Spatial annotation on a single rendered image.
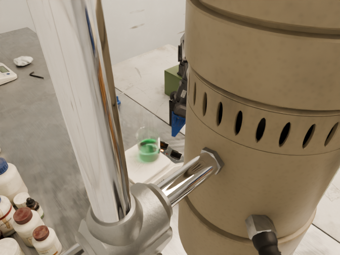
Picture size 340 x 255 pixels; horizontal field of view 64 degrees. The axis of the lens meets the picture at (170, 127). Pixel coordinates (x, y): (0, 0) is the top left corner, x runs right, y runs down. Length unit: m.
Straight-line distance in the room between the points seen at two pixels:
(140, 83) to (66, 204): 0.64
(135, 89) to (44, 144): 0.44
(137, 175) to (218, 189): 0.56
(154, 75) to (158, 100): 0.20
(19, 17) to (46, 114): 1.01
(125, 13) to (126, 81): 1.19
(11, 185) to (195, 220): 0.66
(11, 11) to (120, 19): 0.78
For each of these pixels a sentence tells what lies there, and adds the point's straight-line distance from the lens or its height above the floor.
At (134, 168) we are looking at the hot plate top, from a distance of 0.73.
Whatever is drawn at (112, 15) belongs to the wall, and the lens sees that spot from 2.31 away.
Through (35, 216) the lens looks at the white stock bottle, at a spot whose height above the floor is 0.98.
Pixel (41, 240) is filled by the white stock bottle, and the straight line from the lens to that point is 0.68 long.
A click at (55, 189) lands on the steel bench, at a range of 0.85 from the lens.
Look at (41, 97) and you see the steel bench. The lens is 1.24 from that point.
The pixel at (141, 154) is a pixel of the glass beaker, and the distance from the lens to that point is 0.71.
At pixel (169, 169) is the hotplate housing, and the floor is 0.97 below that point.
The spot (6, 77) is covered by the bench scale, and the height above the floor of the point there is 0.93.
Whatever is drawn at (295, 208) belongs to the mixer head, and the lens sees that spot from 0.17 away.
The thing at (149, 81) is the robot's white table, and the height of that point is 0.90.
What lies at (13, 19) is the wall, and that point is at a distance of 2.03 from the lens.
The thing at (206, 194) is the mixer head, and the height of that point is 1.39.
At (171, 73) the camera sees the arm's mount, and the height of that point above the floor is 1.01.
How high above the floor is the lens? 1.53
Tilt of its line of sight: 40 degrees down
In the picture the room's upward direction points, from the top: straight up
